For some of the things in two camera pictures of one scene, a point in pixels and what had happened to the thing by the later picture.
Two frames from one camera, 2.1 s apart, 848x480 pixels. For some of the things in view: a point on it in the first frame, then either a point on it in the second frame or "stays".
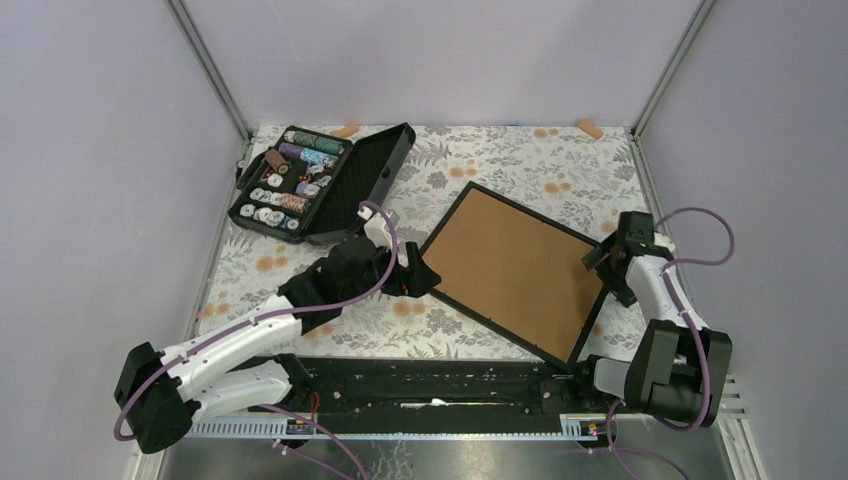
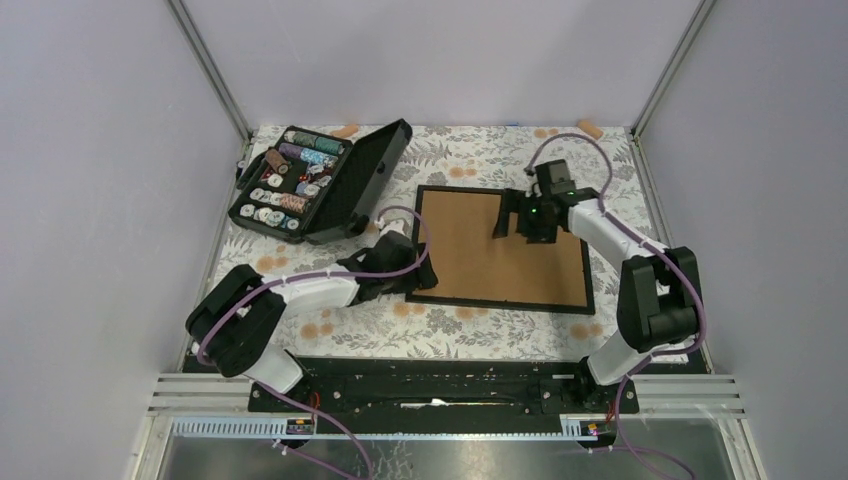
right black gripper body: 620,289 -> 533,222
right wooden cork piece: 590,128 stays
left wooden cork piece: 347,130 stays
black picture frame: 444,222 -> 475,270
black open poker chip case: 312,188 stays
